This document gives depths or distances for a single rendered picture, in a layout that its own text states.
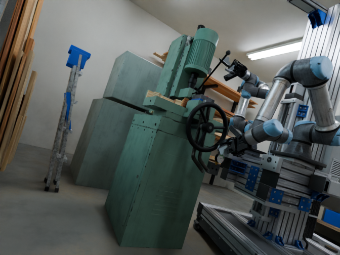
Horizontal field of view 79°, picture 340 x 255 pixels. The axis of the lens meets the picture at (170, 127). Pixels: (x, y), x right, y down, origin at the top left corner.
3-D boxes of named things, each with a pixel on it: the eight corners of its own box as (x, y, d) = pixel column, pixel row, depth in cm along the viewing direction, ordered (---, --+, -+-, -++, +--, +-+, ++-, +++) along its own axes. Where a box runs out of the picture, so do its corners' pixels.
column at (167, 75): (155, 118, 159) (183, 33, 163) (145, 117, 179) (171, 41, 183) (179, 127, 169) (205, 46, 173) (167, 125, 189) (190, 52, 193)
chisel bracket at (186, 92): (186, 98, 143) (189, 87, 144) (176, 99, 156) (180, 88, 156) (194, 102, 146) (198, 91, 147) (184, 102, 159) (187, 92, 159)
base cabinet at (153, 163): (118, 247, 118) (156, 129, 122) (103, 204, 170) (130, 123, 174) (182, 249, 138) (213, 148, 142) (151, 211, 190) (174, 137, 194)
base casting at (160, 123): (156, 129, 123) (161, 115, 123) (130, 123, 174) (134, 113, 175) (213, 148, 143) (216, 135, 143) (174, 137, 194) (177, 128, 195)
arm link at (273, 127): (287, 135, 88) (275, 131, 83) (264, 144, 96) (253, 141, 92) (282, 119, 91) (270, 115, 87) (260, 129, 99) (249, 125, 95)
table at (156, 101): (159, 104, 112) (162, 94, 112) (141, 105, 139) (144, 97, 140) (237, 135, 139) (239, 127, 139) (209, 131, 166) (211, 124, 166)
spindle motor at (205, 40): (192, 66, 139) (205, 24, 141) (179, 70, 154) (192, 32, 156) (211, 77, 146) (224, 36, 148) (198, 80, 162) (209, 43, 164)
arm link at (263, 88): (267, 94, 195) (270, 103, 152) (255, 92, 199) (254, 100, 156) (271, 82, 191) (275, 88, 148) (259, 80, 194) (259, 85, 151)
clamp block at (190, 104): (194, 113, 122) (198, 99, 123) (182, 113, 134) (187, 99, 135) (213, 121, 129) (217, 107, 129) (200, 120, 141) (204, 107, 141)
